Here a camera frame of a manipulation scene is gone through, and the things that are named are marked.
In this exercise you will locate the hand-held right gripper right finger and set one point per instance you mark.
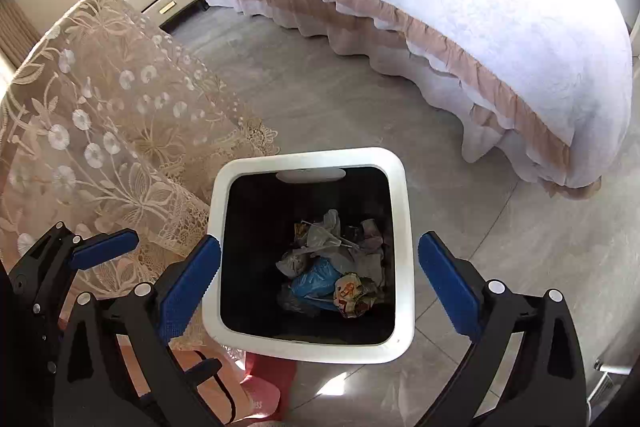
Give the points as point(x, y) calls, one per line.
point(447, 287)

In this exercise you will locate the clear plastic bag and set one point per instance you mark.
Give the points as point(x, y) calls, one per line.
point(325, 242)

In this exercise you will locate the pale pink wrapper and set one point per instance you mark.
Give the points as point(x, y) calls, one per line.
point(374, 234)

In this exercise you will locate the blue plastic bag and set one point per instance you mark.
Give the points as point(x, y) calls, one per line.
point(315, 282)

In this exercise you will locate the pink slipper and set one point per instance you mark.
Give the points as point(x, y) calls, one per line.
point(265, 387)

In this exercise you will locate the beige curtain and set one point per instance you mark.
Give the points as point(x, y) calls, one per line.
point(20, 37)

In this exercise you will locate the crumpled orange-print wrapper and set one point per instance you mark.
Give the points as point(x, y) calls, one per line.
point(352, 294)

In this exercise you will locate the crumpled white paper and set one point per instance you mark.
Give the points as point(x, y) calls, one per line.
point(369, 268)

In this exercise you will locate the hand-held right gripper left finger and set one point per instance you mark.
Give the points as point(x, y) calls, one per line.
point(192, 287)

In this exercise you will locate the white trash bin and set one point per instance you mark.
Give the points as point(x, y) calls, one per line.
point(310, 347)

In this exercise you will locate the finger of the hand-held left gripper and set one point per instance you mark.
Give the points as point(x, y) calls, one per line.
point(105, 248)

